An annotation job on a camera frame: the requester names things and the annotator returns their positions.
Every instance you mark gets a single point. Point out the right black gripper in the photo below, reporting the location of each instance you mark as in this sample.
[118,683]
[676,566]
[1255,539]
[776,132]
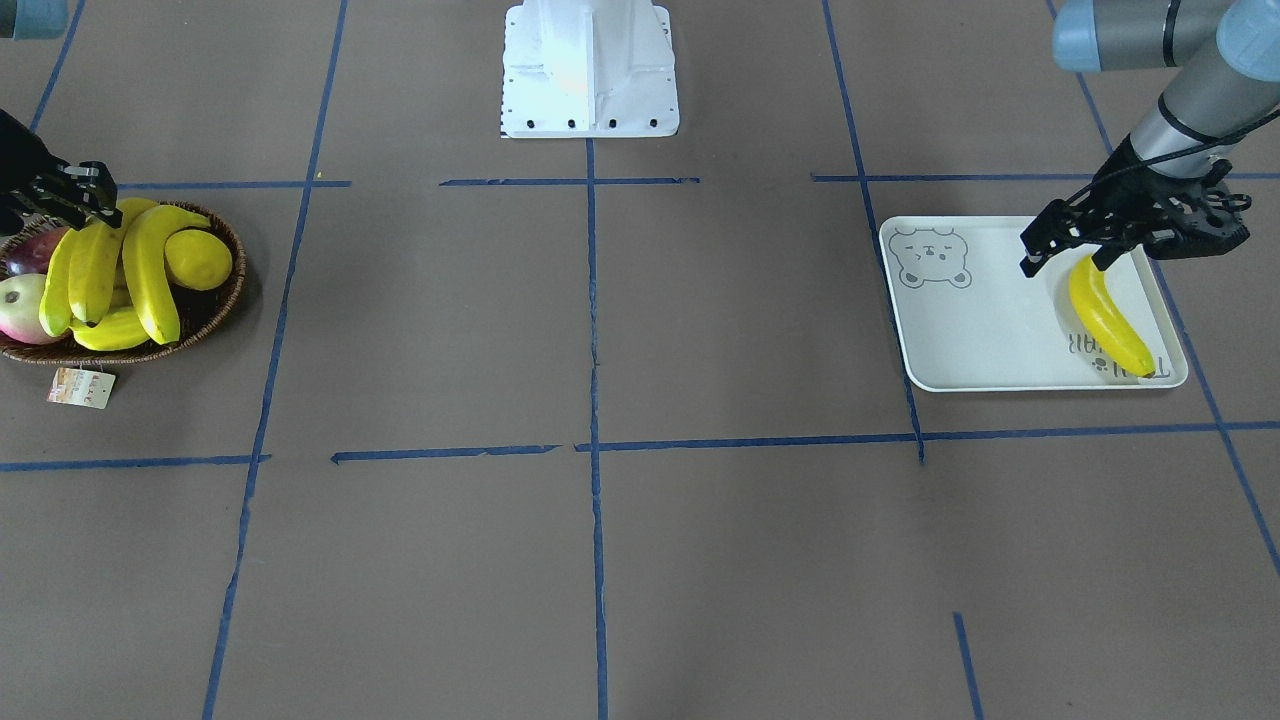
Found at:
[17,152]

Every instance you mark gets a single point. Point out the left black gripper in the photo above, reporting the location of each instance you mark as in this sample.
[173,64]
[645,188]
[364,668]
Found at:
[1128,184]

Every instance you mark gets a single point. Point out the yellow banana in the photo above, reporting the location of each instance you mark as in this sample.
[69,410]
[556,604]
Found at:
[1101,317]
[143,256]
[96,250]

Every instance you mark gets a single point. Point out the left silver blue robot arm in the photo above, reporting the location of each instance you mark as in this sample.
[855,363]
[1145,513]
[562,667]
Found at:
[1224,54]

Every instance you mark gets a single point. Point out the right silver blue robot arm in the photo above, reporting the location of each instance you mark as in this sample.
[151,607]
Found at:
[34,20]

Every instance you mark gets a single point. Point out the brown wicker basket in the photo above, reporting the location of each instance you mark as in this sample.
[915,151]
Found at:
[201,313]

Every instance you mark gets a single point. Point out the dark red plum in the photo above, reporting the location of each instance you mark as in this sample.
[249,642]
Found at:
[33,254]

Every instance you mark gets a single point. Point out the pink white peach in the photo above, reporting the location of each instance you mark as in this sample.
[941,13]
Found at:
[20,310]

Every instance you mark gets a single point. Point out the yellow green starfruit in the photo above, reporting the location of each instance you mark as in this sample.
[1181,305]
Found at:
[118,330]

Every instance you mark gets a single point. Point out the yellow lemon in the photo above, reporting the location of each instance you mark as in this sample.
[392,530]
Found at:
[197,260]

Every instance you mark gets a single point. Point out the white rectangular bear tray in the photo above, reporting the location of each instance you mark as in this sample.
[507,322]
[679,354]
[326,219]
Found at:
[970,321]

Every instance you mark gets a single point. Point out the paper price tag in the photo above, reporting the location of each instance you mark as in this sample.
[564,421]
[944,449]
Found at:
[81,387]

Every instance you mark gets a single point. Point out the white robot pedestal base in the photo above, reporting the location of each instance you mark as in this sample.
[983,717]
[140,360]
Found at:
[588,69]

